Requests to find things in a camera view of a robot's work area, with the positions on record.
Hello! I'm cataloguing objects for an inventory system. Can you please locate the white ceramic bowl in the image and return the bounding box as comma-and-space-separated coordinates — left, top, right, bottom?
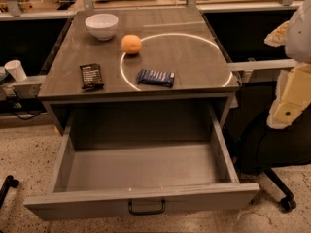
85, 14, 119, 41

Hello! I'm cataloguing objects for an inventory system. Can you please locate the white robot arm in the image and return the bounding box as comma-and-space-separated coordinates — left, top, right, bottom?
264, 0, 311, 129

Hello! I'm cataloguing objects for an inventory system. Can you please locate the blue rxbar blueberry bar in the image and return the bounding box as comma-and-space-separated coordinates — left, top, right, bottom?
136, 69, 175, 87

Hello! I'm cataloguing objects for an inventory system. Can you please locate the black power strip with cable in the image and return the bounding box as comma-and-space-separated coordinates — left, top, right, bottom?
0, 88, 46, 120

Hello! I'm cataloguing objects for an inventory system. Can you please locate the orange fruit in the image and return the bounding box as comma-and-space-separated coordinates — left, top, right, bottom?
121, 35, 142, 54

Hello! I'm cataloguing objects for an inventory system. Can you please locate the black snack bar wrapper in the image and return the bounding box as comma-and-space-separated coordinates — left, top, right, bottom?
80, 63, 104, 90

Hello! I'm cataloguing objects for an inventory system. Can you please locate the grey cabinet with drawer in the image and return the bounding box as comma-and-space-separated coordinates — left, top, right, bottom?
39, 8, 239, 131

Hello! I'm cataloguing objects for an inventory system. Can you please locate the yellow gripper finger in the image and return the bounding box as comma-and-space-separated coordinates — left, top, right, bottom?
264, 21, 289, 47
266, 64, 311, 129

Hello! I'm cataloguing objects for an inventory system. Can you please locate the black drawer handle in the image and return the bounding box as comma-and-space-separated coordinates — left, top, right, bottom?
128, 200, 166, 216

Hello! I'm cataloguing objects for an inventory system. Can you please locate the white paper cup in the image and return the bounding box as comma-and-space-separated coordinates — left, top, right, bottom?
5, 60, 27, 82

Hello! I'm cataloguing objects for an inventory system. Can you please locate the black office chair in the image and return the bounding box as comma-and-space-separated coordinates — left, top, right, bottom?
238, 109, 311, 212

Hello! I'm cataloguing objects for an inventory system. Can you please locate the black object on floor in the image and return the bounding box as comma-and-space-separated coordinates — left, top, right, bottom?
0, 175, 19, 208

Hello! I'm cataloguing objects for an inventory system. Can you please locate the open grey top drawer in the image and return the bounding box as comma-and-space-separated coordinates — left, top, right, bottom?
24, 99, 259, 221

